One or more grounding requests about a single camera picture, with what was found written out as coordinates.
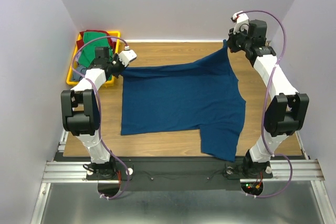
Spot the blue t shirt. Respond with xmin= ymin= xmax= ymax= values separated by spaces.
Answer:
xmin=121 ymin=45 xmax=246 ymax=162

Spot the yellow plastic bin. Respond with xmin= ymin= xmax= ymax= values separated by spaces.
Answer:
xmin=66 ymin=30 xmax=121 ymax=88

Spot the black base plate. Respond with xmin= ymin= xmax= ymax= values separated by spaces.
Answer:
xmin=52 ymin=156 xmax=274 ymax=192

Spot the green t shirt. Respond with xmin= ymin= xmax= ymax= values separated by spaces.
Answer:
xmin=78 ymin=40 xmax=114 ymax=68

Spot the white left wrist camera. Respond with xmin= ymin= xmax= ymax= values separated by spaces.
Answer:
xmin=118 ymin=46 xmax=137 ymax=67

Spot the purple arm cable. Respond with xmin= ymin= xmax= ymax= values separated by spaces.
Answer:
xmin=71 ymin=35 xmax=133 ymax=200
xmin=230 ymin=10 xmax=294 ymax=200

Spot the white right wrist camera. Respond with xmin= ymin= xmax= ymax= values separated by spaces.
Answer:
xmin=231 ymin=11 xmax=249 ymax=34

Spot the grey t shirt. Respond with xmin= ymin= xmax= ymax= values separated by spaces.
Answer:
xmin=70 ymin=65 xmax=87 ymax=82

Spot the red t shirt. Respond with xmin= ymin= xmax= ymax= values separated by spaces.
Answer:
xmin=76 ymin=29 xmax=117 ymax=49

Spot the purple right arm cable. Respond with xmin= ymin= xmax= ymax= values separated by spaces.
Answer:
xmin=230 ymin=10 xmax=294 ymax=200

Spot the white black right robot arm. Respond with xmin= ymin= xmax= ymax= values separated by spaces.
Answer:
xmin=227 ymin=14 xmax=309 ymax=178

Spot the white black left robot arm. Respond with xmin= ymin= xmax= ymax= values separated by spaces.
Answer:
xmin=60 ymin=46 xmax=137 ymax=180

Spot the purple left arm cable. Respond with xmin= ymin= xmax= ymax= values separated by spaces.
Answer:
xmin=71 ymin=35 xmax=133 ymax=200

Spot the aluminium frame rail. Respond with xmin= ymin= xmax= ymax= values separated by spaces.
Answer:
xmin=30 ymin=87 xmax=100 ymax=224

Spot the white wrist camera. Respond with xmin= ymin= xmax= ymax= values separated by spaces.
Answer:
xmin=231 ymin=11 xmax=249 ymax=34
xmin=118 ymin=46 xmax=137 ymax=67

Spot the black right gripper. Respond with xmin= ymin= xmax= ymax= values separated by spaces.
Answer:
xmin=226 ymin=25 xmax=252 ymax=53

